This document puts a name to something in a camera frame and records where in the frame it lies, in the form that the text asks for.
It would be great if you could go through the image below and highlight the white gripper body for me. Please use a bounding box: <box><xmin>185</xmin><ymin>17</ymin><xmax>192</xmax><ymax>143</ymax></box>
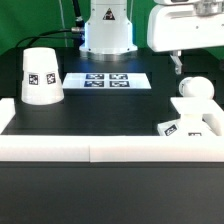
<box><xmin>147</xmin><ymin>0</ymin><xmax>224</xmax><ymax>52</ymax></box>

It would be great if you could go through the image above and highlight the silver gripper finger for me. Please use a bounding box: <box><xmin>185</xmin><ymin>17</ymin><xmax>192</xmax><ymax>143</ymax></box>
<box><xmin>170</xmin><ymin>50</ymin><xmax>183</xmax><ymax>75</ymax></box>

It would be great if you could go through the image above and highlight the white lamp bulb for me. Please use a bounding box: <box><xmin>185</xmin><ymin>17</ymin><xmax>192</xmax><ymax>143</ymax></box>
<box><xmin>179</xmin><ymin>76</ymin><xmax>214</xmax><ymax>99</ymax></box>

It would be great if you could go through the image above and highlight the white lamp base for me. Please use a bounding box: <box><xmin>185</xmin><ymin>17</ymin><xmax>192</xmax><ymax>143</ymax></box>
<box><xmin>157</xmin><ymin>97</ymin><xmax>224</xmax><ymax>137</ymax></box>

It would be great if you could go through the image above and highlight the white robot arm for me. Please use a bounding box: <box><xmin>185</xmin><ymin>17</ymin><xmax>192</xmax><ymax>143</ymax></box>
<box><xmin>79</xmin><ymin>0</ymin><xmax>224</xmax><ymax>74</ymax></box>

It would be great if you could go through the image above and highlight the white lamp shade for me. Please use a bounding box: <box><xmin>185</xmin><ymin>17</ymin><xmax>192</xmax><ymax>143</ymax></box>
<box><xmin>21</xmin><ymin>47</ymin><xmax>64</xmax><ymax>105</ymax></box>

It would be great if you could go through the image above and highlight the white U-shaped fence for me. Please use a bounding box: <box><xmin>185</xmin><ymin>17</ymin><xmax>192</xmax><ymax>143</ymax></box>
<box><xmin>0</xmin><ymin>98</ymin><xmax>224</xmax><ymax>163</ymax></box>

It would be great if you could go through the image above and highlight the white marker plate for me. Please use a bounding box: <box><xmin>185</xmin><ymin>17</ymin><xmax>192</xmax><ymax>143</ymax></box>
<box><xmin>63</xmin><ymin>73</ymin><xmax>151</xmax><ymax>89</ymax></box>

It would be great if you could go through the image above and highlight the black cable with connector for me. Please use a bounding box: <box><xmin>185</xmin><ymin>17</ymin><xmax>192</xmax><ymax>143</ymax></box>
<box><xmin>72</xmin><ymin>0</ymin><xmax>85</xmax><ymax>29</ymax></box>

